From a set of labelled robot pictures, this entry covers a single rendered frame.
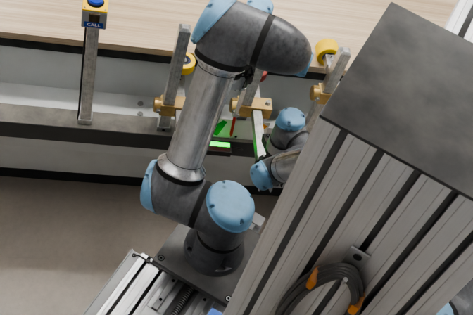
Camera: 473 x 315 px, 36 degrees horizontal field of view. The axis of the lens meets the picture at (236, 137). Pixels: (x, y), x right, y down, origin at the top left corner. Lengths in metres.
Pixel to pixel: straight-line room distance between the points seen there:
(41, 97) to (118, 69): 0.29
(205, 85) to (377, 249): 0.72
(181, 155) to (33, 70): 1.09
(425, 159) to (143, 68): 1.82
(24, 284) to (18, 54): 0.90
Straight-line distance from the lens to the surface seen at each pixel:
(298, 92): 2.67
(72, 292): 2.89
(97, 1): 2.06
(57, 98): 2.61
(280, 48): 1.46
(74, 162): 2.98
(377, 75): 0.87
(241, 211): 1.63
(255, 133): 2.31
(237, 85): 2.15
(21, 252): 2.97
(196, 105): 1.55
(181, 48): 2.16
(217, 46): 1.48
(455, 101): 0.89
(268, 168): 1.84
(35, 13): 2.49
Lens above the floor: 2.60
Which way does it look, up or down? 50 degrees down
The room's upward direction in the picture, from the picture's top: 20 degrees clockwise
